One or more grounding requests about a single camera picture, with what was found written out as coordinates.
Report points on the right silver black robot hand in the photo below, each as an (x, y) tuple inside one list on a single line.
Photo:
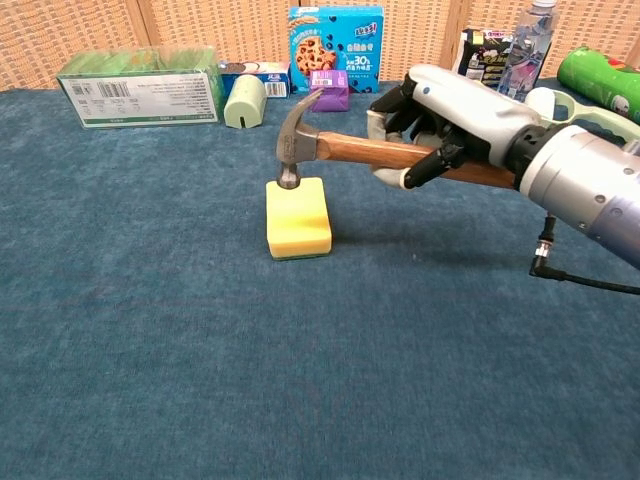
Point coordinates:
[(475, 110)]

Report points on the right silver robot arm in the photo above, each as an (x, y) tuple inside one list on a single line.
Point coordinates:
[(585, 185)]

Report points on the yellow sponge with green base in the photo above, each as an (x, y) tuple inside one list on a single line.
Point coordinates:
[(296, 220)]

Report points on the black snack packet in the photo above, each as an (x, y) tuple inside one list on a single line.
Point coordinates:
[(480, 55)]

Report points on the clear plastic water bottle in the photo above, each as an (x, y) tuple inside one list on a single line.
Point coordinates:
[(530, 50)]

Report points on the pale green lint roller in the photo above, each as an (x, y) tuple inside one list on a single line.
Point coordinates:
[(595, 115)]

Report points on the green chips can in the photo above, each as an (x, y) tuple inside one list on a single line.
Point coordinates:
[(600, 82)]

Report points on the small purple carton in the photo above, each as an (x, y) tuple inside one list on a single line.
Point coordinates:
[(332, 87)]

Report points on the blue chocolate chip cookie box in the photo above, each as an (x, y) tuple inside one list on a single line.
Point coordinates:
[(335, 45)]

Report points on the blue sandwich cookie box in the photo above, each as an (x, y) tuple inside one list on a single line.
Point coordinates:
[(272, 79)]

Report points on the pale green cylinder holder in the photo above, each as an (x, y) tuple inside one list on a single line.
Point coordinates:
[(244, 102)]

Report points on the blue tablecloth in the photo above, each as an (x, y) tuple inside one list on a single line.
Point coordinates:
[(200, 350)]

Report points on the wicker folding screen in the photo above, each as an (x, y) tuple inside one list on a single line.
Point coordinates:
[(80, 35)]

